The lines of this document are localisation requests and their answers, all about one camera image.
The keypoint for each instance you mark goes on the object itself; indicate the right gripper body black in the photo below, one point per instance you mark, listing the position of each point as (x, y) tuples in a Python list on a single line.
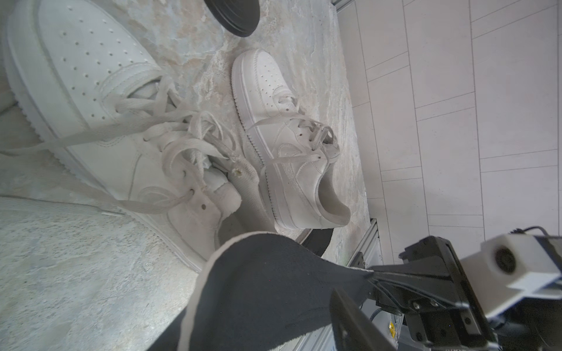
[(430, 289)]

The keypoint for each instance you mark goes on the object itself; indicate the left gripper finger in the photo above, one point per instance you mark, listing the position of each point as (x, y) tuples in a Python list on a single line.
[(352, 329)]

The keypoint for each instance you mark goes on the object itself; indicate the black insole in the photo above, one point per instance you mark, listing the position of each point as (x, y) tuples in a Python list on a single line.
[(257, 292), (316, 240)]

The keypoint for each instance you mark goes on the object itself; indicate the white sneaker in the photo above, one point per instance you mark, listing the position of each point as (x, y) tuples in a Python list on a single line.
[(296, 154), (113, 117)]

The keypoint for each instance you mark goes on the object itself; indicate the black stand with microphone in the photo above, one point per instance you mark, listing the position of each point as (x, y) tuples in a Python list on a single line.
[(240, 17)]

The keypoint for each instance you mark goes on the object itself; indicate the aluminium mounting rail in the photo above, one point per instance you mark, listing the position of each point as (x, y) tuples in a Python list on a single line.
[(367, 253)]

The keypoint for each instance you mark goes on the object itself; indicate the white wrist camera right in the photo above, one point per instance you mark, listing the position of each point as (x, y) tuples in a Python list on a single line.
[(511, 267)]

